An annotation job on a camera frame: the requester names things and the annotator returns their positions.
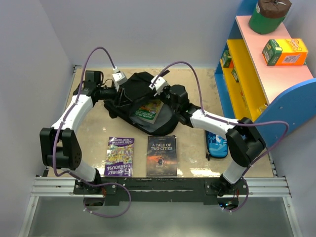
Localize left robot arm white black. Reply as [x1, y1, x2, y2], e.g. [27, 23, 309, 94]
[39, 68, 127, 194]

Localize colourful wooden shelf unit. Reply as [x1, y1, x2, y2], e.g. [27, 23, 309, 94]
[215, 0, 316, 147]

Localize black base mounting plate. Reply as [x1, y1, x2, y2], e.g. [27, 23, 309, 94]
[73, 176, 249, 206]

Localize green brown cylinder container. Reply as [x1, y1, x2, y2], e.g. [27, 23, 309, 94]
[248, 0, 292, 35]

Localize black student backpack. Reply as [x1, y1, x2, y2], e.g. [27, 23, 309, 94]
[104, 72, 178, 136]

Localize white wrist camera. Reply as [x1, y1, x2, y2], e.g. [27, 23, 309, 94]
[149, 76, 169, 96]
[112, 72, 128, 91]

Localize small green box upper shelf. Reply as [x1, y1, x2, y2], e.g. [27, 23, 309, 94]
[221, 49, 234, 68]

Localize purple 52-storey treehouse book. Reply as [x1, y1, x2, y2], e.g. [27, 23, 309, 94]
[104, 137, 135, 177]

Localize green 104-storey treehouse book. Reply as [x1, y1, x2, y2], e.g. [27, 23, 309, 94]
[133, 99, 163, 124]

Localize orange green crayon box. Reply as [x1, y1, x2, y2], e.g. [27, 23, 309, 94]
[262, 39, 309, 66]

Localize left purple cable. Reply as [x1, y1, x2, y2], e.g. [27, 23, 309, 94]
[52, 46, 132, 218]

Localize small green box lower shelf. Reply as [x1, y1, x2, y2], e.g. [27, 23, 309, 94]
[231, 68, 239, 82]

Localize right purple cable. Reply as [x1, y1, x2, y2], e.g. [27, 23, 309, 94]
[150, 61, 290, 212]

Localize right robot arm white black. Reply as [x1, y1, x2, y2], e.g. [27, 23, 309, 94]
[157, 84, 266, 196]

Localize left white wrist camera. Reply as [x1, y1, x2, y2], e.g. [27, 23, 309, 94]
[112, 72, 128, 91]

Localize small green box shelf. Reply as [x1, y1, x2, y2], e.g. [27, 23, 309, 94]
[231, 68, 239, 82]
[221, 49, 234, 68]

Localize purple cable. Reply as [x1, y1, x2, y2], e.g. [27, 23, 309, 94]
[150, 61, 290, 212]
[52, 46, 132, 218]

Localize blue pencil case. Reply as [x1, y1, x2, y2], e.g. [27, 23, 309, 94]
[205, 131, 228, 161]

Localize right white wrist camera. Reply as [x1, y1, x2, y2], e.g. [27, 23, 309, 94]
[149, 76, 169, 96]

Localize tale of two cities book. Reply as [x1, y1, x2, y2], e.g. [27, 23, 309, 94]
[146, 135, 178, 177]

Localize aluminium rail frame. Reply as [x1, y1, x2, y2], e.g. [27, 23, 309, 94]
[18, 66, 302, 237]

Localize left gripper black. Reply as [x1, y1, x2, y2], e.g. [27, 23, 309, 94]
[97, 81, 133, 108]

